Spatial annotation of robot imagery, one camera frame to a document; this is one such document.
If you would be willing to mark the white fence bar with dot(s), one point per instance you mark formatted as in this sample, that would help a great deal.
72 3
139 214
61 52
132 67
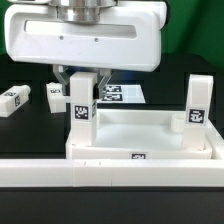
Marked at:
216 142
110 173

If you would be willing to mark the white front fence bar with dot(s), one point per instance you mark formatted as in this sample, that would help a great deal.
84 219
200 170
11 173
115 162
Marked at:
110 173

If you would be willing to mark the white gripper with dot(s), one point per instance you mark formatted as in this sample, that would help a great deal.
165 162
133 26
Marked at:
125 35

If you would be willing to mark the white right fence bar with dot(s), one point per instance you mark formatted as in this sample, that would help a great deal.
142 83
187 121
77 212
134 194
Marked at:
216 142

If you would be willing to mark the white tag mat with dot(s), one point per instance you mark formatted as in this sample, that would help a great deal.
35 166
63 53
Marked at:
123 94

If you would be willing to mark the white desk top tray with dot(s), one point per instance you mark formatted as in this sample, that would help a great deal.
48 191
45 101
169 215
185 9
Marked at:
138 134

